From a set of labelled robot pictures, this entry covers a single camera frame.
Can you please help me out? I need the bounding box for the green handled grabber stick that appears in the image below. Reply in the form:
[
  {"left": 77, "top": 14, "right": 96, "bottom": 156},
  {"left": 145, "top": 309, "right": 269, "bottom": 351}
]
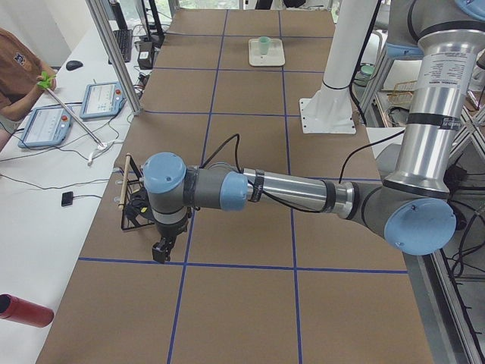
[{"left": 36, "top": 71, "right": 123, "bottom": 152}]

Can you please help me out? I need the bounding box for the black box device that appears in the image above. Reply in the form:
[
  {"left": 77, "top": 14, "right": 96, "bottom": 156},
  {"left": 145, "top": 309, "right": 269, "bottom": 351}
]
[{"left": 137, "top": 42, "right": 155, "bottom": 70}]

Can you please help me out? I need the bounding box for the black computer mouse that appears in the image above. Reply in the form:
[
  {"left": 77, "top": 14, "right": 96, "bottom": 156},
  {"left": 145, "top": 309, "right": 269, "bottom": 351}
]
[{"left": 65, "top": 60, "right": 83, "bottom": 71}]

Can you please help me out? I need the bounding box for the cream rabbit tray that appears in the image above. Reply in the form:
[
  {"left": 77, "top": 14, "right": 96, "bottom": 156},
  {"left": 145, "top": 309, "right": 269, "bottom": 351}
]
[{"left": 248, "top": 38, "right": 286, "bottom": 67}]

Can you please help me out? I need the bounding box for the person in brown shirt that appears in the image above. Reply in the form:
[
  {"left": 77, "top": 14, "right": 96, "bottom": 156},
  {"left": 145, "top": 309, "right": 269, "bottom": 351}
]
[{"left": 1, "top": 28, "right": 56, "bottom": 121}]

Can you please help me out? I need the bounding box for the teach pendant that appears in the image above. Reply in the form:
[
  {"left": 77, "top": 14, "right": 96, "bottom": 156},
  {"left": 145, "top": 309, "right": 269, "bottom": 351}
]
[
  {"left": 17, "top": 107, "right": 71, "bottom": 149},
  {"left": 80, "top": 82, "right": 126, "bottom": 120}
]

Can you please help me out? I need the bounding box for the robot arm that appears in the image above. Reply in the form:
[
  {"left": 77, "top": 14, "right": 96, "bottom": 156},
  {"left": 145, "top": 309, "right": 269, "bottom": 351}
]
[{"left": 143, "top": 1, "right": 484, "bottom": 263}]

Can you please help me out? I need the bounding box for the black keyboard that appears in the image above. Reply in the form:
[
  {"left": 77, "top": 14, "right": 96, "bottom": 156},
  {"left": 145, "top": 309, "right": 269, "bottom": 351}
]
[{"left": 112, "top": 29, "right": 133, "bottom": 63}]

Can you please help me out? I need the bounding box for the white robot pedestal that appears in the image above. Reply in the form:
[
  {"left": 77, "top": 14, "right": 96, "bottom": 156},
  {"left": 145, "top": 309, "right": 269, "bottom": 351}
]
[{"left": 299, "top": 0, "right": 380, "bottom": 135}]

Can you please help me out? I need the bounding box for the black camera cable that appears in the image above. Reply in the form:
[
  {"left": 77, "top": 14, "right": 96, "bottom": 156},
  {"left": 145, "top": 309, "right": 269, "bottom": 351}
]
[{"left": 189, "top": 133, "right": 406, "bottom": 213}]

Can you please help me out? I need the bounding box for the pale green cup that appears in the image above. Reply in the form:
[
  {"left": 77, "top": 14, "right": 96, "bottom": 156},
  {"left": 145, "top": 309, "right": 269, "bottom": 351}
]
[{"left": 258, "top": 36, "right": 271, "bottom": 56}]

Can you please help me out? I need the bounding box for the white chair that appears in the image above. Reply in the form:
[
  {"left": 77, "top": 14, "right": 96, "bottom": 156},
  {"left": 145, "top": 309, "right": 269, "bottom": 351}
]
[{"left": 366, "top": 127, "right": 405, "bottom": 158}]

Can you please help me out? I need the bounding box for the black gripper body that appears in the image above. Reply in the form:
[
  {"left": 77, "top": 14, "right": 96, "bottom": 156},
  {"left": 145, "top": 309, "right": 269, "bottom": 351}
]
[{"left": 155, "top": 217, "right": 189, "bottom": 241}]

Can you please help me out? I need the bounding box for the red bottle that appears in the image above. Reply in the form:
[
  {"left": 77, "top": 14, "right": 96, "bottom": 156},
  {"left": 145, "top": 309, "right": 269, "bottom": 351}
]
[{"left": 1, "top": 293, "right": 54, "bottom": 328}]

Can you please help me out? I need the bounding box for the black wire cup rack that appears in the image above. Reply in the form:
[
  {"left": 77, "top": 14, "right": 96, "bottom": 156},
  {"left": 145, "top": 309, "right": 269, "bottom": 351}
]
[{"left": 117, "top": 153, "right": 154, "bottom": 231}]

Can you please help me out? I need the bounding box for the far teach pendant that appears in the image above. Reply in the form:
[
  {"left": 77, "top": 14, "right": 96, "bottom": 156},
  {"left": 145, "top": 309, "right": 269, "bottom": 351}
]
[{"left": 80, "top": 82, "right": 126, "bottom": 120}]

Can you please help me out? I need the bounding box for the near teach pendant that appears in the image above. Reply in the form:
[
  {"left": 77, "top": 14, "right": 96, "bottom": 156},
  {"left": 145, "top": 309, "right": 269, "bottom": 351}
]
[{"left": 17, "top": 107, "right": 71, "bottom": 149}]

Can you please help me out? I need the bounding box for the small black puck device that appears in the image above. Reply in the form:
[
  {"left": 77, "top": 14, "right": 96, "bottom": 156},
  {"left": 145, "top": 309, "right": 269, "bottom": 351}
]
[{"left": 61, "top": 191, "right": 74, "bottom": 207}]

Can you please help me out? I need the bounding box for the aluminium frame post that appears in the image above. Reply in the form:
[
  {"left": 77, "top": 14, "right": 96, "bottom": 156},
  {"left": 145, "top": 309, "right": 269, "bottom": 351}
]
[{"left": 86, "top": 0, "right": 142, "bottom": 115}]

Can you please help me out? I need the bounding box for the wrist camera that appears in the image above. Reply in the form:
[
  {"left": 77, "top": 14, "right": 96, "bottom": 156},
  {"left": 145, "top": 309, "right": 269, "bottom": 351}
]
[{"left": 123, "top": 188, "right": 152, "bottom": 229}]

